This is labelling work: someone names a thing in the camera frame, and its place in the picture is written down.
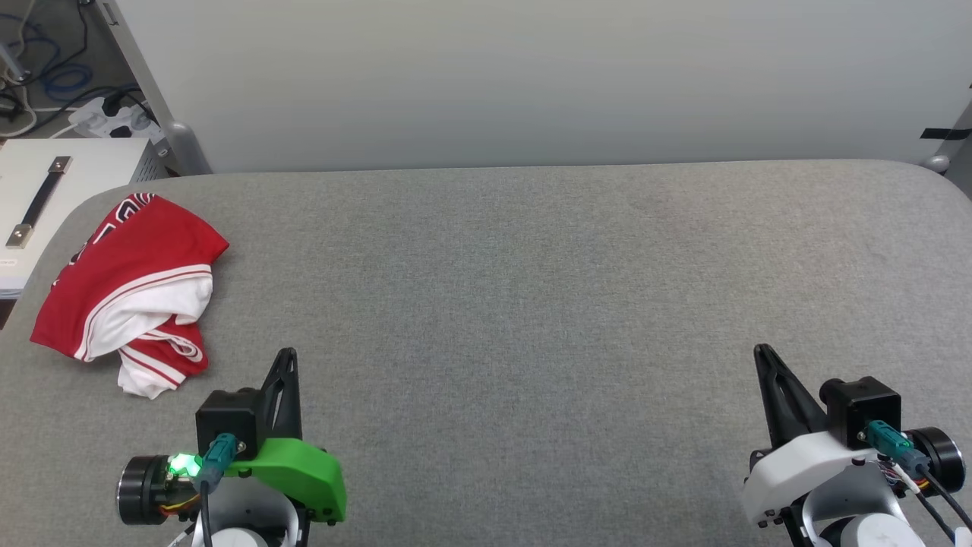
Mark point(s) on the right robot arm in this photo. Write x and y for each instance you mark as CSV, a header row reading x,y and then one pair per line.
x,y
873,532

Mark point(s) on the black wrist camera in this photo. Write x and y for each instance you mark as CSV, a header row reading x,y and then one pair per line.
x,y
866,403
224,414

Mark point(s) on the white power strip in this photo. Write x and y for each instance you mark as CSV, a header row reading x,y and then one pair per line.
x,y
106,121

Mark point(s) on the grey fabric padded surface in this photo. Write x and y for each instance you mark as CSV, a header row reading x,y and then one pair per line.
x,y
493,304

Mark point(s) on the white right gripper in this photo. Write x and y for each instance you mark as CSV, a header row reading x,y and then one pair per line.
x,y
790,475

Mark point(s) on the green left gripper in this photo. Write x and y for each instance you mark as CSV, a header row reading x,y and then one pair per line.
x,y
304,471

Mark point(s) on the red and white jersey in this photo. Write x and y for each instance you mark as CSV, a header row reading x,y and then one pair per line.
x,y
137,235

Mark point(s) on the grey metal partition leg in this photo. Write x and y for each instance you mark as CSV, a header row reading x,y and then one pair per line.
x,y
178,144
945,156

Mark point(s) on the black tape strip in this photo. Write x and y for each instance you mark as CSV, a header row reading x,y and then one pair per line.
x,y
945,134

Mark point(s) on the white partition panel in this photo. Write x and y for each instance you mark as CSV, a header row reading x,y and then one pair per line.
x,y
531,76

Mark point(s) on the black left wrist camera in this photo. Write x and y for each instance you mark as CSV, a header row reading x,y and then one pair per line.
x,y
224,414

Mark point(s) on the white metal table leg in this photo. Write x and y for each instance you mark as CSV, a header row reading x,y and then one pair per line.
x,y
14,64

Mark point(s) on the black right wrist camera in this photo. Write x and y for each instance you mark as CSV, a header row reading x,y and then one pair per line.
x,y
866,403

